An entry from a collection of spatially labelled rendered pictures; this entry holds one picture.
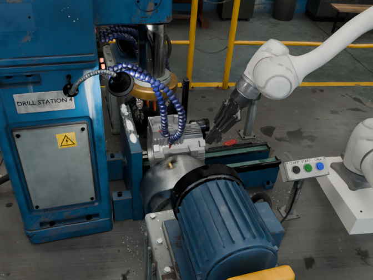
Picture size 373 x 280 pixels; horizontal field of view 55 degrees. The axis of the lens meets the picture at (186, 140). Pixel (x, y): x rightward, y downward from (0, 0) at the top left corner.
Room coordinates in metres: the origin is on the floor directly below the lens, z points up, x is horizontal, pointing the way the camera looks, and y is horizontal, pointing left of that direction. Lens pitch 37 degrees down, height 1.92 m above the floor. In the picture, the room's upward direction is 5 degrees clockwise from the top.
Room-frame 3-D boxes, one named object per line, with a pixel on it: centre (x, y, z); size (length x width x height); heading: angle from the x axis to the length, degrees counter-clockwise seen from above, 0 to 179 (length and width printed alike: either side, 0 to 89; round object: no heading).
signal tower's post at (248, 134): (1.57, -0.32, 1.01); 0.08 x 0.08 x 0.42; 19
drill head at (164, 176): (0.78, -0.02, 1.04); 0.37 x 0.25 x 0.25; 19
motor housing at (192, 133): (1.14, 0.04, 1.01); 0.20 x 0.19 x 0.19; 108
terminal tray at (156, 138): (1.12, 0.08, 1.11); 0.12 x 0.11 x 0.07; 108
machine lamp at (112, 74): (0.82, 0.24, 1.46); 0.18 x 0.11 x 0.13; 109
